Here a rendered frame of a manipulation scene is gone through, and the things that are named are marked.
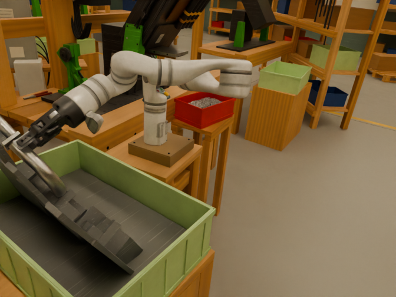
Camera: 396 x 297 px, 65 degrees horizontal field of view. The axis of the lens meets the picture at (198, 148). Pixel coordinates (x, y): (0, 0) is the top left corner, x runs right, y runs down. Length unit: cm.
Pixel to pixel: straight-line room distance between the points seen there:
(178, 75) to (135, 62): 12
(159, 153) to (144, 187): 25
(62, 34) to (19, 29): 21
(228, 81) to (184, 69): 13
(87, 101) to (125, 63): 13
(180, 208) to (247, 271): 114
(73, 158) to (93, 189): 17
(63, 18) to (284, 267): 195
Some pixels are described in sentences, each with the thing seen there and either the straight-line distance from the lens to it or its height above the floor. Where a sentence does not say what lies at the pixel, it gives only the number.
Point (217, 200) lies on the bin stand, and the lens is 225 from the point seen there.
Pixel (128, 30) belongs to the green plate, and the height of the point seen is 124.
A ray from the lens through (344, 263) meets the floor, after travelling 231.
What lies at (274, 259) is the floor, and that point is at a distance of 214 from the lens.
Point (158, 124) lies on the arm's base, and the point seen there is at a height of 99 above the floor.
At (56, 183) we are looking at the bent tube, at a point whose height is 108.
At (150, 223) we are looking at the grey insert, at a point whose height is 85.
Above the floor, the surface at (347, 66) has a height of 78.
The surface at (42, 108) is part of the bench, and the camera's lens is 178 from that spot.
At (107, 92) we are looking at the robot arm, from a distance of 80.
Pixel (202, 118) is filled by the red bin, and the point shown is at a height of 87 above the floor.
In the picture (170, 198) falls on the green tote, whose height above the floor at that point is 92.
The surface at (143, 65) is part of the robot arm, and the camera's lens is 83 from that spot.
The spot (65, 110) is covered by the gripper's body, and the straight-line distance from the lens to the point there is 76.
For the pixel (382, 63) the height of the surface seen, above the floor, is 30.
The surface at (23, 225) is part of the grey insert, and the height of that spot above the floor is 85.
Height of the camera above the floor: 150
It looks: 28 degrees down
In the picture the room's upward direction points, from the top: 5 degrees clockwise
